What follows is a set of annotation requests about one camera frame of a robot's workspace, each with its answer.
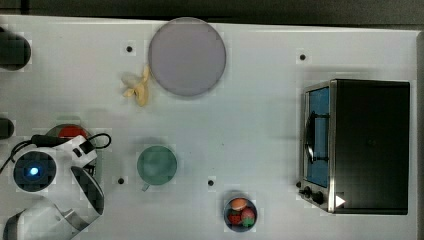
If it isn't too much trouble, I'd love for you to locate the red plush ketchup bottle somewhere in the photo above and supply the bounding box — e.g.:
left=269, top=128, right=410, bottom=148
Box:
left=58, top=125, right=87, bottom=138

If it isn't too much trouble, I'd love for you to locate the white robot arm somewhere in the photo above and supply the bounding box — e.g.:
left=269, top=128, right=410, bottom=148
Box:
left=3, top=135, right=104, bottom=240

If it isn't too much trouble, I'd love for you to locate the grey round plate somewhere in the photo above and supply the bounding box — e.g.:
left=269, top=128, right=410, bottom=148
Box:
left=148, top=17, right=226, bottom=97

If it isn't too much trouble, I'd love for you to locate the green mug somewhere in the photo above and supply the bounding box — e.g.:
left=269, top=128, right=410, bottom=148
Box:
left=137, top=145, right=178, bottom=192

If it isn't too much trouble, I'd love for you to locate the yellow plush peeled banana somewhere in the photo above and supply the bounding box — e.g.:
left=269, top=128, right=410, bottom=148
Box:
left=121, top=65, right=150, bottom=107

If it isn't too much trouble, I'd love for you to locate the orange plush toy food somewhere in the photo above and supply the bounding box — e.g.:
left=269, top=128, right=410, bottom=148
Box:
left=230, top=198, right=247, bottom=211

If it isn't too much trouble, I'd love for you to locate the small grey bowl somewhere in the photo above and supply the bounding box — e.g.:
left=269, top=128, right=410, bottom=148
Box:
left=223, top=197, right=258, bottom=233

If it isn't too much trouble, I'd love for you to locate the red plush strawberry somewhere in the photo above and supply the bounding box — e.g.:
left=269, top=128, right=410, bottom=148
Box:
left=241, top=208, right=256, bottom=227

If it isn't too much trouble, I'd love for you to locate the black toaster oven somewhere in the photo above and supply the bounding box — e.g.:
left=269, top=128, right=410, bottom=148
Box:
left=296, top=79, right=411, bottom=215

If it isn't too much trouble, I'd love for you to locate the black round cup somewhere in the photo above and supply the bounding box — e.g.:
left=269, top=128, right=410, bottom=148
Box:
left=0, top=118, right=15, bottom=140

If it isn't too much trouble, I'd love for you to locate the black utensil holder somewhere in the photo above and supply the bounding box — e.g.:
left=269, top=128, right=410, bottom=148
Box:
left=0, top=28, right=31, bottom=71

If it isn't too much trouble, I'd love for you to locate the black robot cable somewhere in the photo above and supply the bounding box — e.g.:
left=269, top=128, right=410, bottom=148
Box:
left=0, top=132, right=112, bottom=174

